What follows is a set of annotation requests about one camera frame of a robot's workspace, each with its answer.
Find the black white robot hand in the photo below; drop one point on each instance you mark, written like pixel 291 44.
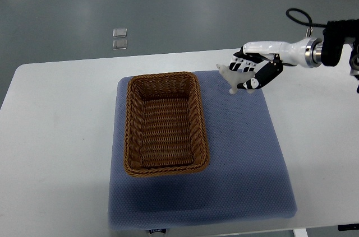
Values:
pixel 266 59

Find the white bear figurine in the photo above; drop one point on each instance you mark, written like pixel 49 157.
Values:
pixel 234 77

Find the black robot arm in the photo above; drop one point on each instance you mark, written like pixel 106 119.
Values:
pixel 336 34

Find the brown wicker basket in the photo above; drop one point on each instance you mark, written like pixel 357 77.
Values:
pixel 165 131

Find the upper metal floor plate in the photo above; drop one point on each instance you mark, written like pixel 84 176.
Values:
pixel 119 32

